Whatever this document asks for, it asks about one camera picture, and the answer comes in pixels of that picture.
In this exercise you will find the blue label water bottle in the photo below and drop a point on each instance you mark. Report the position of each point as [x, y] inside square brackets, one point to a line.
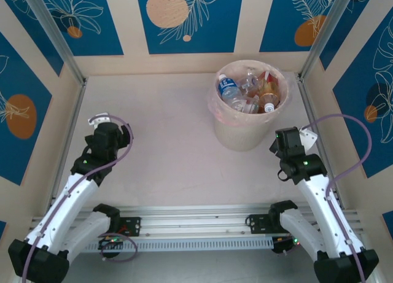
[227, 86]

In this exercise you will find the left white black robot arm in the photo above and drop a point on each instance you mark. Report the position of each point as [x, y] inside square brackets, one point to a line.
[67, 203]

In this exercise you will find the small circuit board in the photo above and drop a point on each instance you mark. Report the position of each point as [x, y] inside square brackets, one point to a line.
[107, 240]
[281, 244]

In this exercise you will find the aluminium side rail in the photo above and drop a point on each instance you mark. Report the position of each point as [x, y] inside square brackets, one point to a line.
[310, 111]
[75, 111]

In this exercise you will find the beige waste bin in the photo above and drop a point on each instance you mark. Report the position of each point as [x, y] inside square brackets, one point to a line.
[239, 135]

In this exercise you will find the clear ganten water bottle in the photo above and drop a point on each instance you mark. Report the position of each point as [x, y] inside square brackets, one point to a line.
[248, 82]

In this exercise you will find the red gold tea bottle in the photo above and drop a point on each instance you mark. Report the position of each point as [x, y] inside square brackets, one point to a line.
[268, 89]

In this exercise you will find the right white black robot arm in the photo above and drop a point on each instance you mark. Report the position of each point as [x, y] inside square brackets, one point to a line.
[325, 209]

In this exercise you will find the pink plastic bin liner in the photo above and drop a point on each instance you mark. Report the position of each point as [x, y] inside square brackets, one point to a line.
[215, 105]

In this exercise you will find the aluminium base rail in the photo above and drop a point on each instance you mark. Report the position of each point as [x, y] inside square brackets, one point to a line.
[196, 221]

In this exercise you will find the aluminium frame post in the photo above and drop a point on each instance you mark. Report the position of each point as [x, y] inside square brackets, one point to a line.
[52, 28]
[327, 28]

